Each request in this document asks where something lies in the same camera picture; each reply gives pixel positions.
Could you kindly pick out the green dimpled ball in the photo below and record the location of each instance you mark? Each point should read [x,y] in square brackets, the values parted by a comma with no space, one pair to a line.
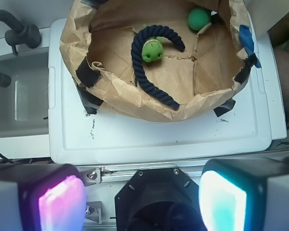
[198,18]

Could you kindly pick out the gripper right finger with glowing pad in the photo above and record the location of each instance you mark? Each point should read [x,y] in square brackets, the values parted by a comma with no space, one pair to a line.
[245,194]

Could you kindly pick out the grey sink basin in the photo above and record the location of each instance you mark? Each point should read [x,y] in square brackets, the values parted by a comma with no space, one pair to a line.
[24,104]

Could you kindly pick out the blue masking tape strip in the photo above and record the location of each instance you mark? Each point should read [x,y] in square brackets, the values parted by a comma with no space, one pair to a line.
[245,37]

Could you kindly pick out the green plush turtle toy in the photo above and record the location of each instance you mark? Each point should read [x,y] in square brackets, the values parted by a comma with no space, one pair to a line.
[153,49]

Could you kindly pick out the black faucet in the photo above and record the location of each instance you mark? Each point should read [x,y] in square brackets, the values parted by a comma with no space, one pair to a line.
[18,34]

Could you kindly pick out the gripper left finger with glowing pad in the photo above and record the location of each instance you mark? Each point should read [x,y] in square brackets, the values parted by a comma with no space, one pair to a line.
[47,197]

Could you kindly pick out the black tape patch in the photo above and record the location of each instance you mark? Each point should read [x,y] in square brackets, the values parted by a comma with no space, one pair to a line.
[87,75]

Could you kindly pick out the brown paper bag basket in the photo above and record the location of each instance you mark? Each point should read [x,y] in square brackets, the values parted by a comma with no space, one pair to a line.
[212,68]

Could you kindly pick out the white plastic bin lid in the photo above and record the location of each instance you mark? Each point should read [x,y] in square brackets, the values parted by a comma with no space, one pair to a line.
[256,120]

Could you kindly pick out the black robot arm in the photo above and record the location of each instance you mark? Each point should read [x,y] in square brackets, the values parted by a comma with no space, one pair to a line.
[232,195]

